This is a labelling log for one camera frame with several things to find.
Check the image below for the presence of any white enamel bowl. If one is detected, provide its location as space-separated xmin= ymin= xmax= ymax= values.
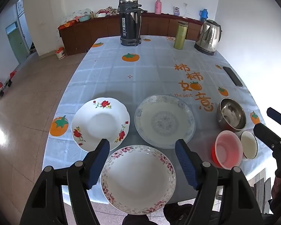
xmin=239 ymin=130 xmax=258 ymax=161

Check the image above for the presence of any patterned cloth pile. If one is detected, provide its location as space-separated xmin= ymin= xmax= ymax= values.
xmin=97 ymin=7 xmax=119 ymax=16

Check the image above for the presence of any black smartphone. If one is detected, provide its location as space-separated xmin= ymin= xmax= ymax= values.
xmin=223 ymin=67 xmax=243 ymax=87

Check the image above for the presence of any light blue persimmon tablecloth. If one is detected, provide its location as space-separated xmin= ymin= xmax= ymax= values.
xmin=42 ymin=36 xmax=267 ymax=207

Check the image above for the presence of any stainless steel electric kettle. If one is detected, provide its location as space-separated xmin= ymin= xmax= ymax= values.
xmin=194 ymin=19 xmax=223 ymax=56

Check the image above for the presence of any white plate with red flowers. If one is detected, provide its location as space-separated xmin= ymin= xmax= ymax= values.
xmin=71 ymin=97 xmax=131 ymax=152

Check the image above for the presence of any stainless steel bowl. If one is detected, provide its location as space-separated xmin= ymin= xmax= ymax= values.
xmin=216 ymin=98 xmax=247 ymax=132

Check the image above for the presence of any green door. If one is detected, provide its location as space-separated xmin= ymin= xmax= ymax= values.
xmin=6 ymin=22 xmax=30 ymax=64

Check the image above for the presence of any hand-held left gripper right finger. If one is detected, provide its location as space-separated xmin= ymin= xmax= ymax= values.
xmin=175 ymin=139 xmax=263 ymax=225

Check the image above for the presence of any pink plastic bowl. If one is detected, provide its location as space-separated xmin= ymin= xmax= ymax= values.
xmin=212 ymin=130 xmax=243 ymax=169

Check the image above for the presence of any grey chair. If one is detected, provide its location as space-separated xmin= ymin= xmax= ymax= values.
xmin=254 ymin=178 xmax=272 ymax=214

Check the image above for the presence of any blue patterned plate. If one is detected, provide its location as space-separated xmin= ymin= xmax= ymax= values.
xmin=134 ymin=94 xmax=197 ymax=149

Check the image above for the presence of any white bucket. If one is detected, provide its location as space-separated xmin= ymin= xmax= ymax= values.
xmin=55 ymin=47 xmax=66 ymax=59

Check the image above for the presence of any brown wooden cabinet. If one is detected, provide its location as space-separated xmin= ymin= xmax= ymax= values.
xmin=58 ymin=12 xmax=204 ymax=56

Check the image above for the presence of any green tumbler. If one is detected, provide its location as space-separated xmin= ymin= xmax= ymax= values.
xmin=173 ymin=21 xmax=189 ymax=50

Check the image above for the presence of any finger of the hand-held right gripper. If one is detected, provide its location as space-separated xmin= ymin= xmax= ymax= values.
xmin=266 ymin=107 xmax=281 ymax=136
xmin=253 ymin=122 xmax=281 ymax=150

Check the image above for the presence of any pink floral deep plate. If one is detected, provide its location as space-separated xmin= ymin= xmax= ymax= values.
xmin=100 ymin=145 xmax=176 ymax=215

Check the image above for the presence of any black thermos jug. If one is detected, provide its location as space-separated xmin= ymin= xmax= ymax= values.
xmin=118 ymin=0 xmax=142 ymax=47

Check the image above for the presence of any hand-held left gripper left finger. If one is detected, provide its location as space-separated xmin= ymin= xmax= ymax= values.
xmin=20 ymin=139 xmax=110 ymax=225

